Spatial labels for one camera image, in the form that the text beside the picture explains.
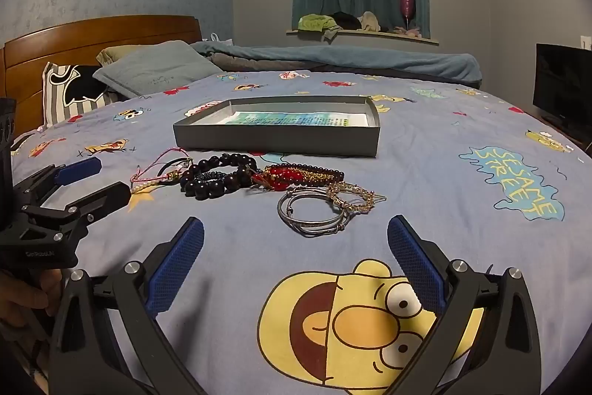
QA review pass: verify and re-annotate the green cloth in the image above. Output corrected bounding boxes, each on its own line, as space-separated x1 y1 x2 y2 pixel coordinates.
298 13 341 41

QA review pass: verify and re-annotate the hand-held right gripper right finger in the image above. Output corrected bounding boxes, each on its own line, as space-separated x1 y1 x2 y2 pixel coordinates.
384 214 542 395

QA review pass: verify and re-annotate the black cloth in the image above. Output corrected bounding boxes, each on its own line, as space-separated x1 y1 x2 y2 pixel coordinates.
330 10 364 30

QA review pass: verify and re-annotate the blue blanket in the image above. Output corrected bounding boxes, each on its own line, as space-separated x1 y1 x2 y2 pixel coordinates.
189 40 483 87

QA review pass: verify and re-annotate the pink balloon on stick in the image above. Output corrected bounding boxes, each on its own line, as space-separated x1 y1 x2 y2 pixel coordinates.
400 0 416 30

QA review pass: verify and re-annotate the grey blanket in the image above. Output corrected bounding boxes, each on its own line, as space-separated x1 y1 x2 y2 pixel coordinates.
209 53 482 91

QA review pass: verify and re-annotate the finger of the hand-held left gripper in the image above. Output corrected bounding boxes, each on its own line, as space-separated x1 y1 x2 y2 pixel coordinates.
27 181 132 239
13 157 103 207

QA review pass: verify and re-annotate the yellow-green pillow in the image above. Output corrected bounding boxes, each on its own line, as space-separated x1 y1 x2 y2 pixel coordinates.
96 44 140 67

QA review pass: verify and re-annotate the black and white striped pillow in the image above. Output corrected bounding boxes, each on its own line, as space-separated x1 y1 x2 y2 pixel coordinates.
43 62 119 128

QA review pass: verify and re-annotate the large black bead bracelet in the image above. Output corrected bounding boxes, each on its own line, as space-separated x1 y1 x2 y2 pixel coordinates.
184 153 273 198

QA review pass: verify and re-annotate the person's left hand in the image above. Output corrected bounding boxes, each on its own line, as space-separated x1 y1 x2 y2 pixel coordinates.
0 268 64 333

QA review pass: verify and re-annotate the grey-blue pillow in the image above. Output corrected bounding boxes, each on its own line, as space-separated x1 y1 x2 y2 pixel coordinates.
92 40 223 99

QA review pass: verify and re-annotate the red bead gold chain bracelet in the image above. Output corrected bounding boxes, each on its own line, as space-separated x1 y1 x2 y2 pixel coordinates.
252 164 334 193

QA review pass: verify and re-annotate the silver bangle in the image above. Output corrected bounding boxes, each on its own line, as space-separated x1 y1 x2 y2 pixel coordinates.
277 193 347 237
287 186 351 230

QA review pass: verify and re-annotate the wooden headboard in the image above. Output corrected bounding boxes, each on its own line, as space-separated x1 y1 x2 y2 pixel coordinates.
0 14 203 133

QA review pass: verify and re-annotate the shallow grey cardboard box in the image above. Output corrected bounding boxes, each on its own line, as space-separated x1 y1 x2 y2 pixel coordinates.
173 96 381 159

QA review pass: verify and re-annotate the black monitor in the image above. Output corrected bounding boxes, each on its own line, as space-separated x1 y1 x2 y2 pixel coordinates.
532 43 592 142

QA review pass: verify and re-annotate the window sill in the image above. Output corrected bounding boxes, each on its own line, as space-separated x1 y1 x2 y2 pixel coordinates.
285 28 440 47

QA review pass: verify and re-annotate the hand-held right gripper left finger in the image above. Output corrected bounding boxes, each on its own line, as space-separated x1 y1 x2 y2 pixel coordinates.
48 217 206 395

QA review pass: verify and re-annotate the beige cloth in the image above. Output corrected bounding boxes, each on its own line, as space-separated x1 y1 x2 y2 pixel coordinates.
359 11 382 33

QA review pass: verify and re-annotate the green printed paper sheet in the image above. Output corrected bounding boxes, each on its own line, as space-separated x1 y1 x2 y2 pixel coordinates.
216 110 370 128

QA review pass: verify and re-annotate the small dark bead bracelet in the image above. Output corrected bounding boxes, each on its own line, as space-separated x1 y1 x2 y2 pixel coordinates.
287 164 346 185

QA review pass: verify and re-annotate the black cord bracelet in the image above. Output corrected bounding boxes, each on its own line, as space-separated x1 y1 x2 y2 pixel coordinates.
156 158 194 184

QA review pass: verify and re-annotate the pink cord bracelet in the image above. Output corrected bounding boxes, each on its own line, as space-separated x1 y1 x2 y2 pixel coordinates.
130 148 193 193

